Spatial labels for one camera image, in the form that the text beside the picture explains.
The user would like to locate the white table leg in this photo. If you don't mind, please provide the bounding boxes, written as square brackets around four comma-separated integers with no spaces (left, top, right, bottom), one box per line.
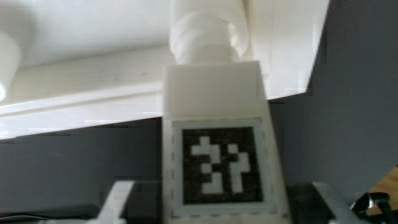
[162,0,292,224]

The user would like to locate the white square tabletop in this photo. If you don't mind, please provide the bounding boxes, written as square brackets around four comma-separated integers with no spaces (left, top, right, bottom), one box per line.
[0,0,333,140]

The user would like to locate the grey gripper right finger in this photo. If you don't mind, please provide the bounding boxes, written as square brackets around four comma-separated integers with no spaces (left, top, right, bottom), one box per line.
[313,182,368,224]

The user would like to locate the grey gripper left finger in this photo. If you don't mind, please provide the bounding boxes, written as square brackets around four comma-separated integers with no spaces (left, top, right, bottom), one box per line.
[98,180,135,224]

